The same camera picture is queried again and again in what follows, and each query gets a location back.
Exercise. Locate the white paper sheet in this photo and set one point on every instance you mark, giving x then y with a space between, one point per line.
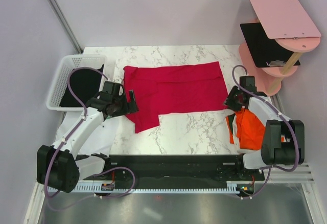
100 141

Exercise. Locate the red t shirt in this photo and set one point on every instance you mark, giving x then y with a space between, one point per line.
174 89

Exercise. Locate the white slotted cable duct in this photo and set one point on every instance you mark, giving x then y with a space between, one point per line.
97 187

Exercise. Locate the pink wooden shelf stand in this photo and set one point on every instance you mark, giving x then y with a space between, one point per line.
269 80

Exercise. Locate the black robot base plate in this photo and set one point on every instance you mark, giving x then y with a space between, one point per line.
176 171

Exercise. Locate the aluminium frame post left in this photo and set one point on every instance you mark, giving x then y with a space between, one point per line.
65 25

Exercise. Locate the black t shirt in basket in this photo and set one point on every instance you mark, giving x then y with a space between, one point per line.
85 84

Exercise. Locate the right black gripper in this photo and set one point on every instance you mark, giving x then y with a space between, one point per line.
229 101

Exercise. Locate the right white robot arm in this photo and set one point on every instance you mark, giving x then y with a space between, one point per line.
264 137

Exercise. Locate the aluminium rail extrusion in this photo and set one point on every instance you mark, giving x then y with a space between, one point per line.
302 175

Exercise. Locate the orange folded t shirt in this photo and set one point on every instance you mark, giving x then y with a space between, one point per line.
250 131

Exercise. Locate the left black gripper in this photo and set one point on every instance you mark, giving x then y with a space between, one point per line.
129 108

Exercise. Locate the pink clipboard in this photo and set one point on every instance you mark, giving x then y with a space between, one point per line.
284 19

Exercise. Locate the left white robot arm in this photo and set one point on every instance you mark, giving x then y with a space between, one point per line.
58 166

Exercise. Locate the black clipboard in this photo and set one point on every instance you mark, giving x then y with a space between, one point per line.
265 52

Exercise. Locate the white plastic laundry basket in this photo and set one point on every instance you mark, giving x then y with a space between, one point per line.
70 64

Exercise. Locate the green t shirt under orange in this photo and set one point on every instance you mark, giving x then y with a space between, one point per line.
231 121

